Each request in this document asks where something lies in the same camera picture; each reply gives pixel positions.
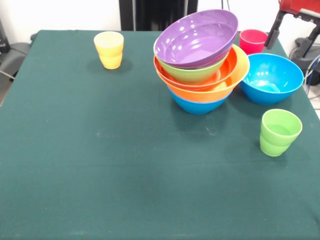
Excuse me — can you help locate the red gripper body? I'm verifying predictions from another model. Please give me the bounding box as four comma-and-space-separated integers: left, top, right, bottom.
278, 0, 320, 21

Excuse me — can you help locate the large yellow-orange bowl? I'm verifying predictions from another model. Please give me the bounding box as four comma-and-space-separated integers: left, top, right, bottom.
157, 44, 251, 103

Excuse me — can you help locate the tangle of cables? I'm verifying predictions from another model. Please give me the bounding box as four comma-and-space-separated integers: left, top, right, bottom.
302, 54, 320, 98

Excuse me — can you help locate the green bowl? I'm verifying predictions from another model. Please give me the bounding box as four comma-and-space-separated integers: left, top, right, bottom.
156, 56, 226, 85

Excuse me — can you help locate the purple bowl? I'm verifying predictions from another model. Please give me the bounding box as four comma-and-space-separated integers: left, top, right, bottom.
153, 9, 239, 70

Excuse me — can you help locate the dark green tablecloth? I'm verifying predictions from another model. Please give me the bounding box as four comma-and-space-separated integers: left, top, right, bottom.
0, 29, 320, 240

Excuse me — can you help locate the green cup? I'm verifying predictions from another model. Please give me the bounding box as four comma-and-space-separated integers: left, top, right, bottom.
259, 108, 303, 158

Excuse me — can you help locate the red cup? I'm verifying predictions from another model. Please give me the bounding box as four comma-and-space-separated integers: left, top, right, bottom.
239, 28, 269, 56

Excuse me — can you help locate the yellow cup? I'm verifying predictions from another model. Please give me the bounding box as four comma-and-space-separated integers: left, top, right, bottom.
93, 31, 125, 70

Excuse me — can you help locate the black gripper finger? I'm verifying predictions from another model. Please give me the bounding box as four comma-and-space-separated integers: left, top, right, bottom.
296, 22, 320, 59
263, 9, 286, 50

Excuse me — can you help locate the light blue bowl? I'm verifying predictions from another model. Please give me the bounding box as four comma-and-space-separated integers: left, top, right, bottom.
169, 89, 231, 116
240, 52, 305, 106

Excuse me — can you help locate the black wall cable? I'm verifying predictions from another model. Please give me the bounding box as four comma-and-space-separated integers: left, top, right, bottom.
219, 0, 232, 13

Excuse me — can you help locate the orange-red shallow bowl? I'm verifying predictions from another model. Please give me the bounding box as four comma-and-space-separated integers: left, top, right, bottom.
153, 44, 238, 91

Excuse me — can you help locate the grey office chair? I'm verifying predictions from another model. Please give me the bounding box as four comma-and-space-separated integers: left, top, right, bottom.
0, 42, 32, 76

